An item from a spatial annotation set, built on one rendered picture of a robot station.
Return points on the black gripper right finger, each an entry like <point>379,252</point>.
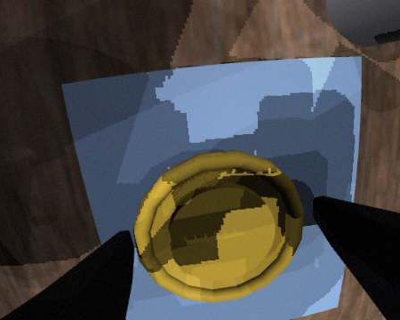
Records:
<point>367,239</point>

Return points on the shiny gold plate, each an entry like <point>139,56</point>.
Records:
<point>218,226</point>

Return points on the light blue mat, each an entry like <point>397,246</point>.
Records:
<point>302,115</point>

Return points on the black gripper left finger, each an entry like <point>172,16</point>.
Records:
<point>97,288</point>

